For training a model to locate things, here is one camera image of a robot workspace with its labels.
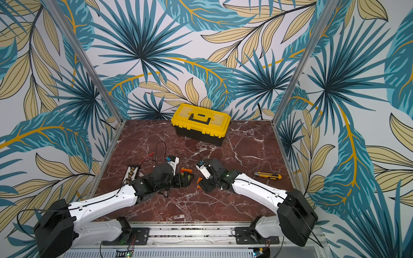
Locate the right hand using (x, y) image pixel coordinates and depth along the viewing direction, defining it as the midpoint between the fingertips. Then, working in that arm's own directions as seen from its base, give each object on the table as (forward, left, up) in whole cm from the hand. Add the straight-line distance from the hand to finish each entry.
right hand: (205, 179), depth 83 cm
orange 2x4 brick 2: (-3, +3, +8) cm, 9 cm away
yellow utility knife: (+4, -38, -7) cm, 39 cm away
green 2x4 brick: (-3, +10, +12) cm, 16 cm away
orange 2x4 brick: (+9, +12, -6) cm, 16 cm away
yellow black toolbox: (+32, -1, +9) cm, 33 cm away
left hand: (-1, +9, +4) cm, 10 cm away
